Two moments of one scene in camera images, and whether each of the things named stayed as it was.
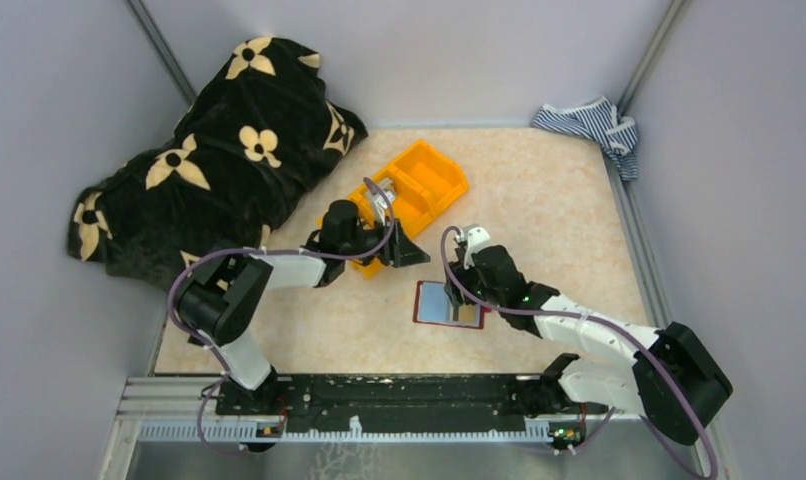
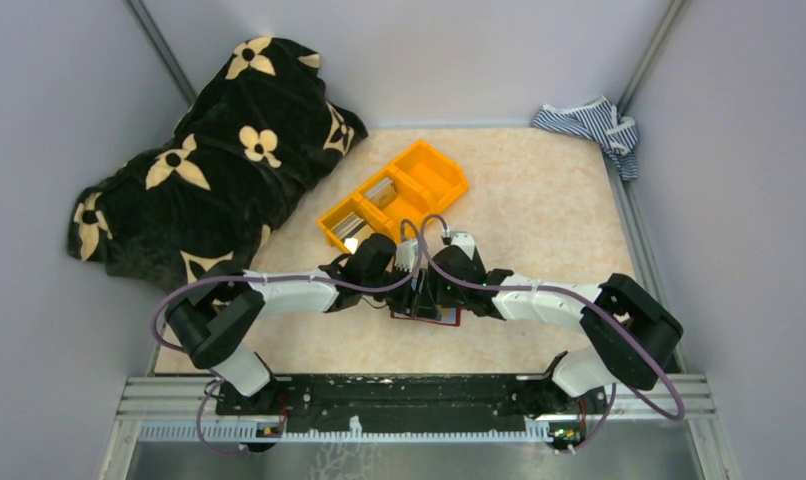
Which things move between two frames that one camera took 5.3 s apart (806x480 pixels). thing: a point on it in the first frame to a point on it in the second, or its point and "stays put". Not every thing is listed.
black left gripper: [401, 251] to [411, 302]
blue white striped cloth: [600, 120] stays put
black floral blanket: [238, 167] stays put
